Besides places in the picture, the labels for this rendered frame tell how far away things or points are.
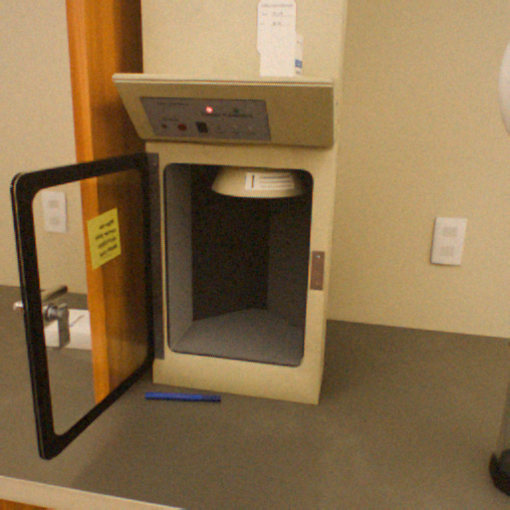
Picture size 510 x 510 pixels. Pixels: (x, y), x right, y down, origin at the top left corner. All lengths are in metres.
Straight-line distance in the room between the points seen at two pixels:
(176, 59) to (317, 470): 0.68
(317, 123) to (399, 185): 0.54
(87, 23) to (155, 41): 0.11
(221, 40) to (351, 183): 0.56
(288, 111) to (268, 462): 0.53
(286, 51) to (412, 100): 0.56
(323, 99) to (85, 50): 0.36
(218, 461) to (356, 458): 0.22
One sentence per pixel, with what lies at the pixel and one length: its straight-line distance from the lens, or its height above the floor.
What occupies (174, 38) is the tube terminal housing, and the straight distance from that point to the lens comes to 0.92.
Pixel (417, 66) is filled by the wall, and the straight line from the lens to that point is 1.30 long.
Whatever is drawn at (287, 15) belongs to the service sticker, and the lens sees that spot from 0.88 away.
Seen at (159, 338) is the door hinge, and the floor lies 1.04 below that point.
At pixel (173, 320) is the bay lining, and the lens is 1.03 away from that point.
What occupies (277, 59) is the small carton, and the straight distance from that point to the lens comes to 0.79.
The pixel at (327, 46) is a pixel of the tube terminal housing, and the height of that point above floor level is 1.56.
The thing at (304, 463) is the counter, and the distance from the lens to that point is 0.88.
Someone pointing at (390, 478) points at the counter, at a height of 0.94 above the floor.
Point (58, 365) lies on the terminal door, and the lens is 0.79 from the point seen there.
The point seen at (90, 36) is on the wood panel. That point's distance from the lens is 0.89.
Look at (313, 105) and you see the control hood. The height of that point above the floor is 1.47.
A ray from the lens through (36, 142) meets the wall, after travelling 1.56.
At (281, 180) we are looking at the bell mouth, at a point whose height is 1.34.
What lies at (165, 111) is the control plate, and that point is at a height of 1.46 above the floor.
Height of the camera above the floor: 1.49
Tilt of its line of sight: 16 degrees down
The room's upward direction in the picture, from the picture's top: 2 degrees clockwise
